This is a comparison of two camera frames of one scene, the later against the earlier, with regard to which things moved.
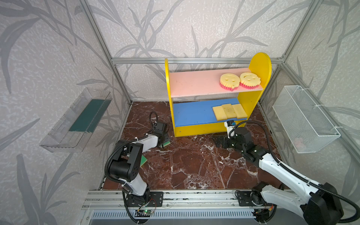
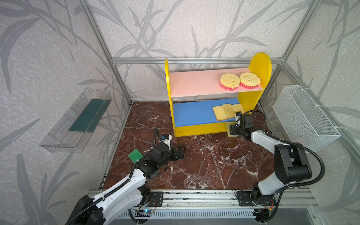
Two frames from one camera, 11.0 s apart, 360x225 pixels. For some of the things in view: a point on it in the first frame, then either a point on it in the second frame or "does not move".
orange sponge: (219, 113) does not move
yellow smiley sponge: (249, 80) does not move
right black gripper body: (226, 141) → (236, 128)
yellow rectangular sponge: (239, 111) does not move
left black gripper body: (162, 136) → (174, 153)
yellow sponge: (229, 110) does not move
